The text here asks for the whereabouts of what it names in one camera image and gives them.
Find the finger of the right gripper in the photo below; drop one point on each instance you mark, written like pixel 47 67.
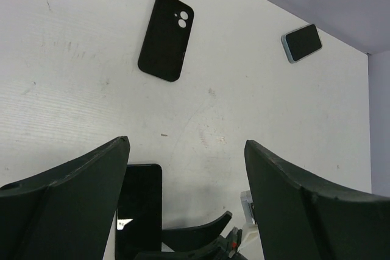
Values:
pixel 218 249
pixel 193 238

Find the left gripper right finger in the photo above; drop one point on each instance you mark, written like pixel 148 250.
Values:
pixel 300 215

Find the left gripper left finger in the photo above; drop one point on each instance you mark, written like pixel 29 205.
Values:
pixel 65 212

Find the black smartphone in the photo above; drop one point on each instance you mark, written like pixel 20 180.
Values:
pixel 139 211

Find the phone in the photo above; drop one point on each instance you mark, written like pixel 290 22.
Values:
pixel 301 43

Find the black phone case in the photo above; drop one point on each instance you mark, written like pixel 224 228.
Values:
pixel 166 39

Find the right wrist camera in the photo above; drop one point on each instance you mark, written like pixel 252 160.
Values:
pixel 250 227

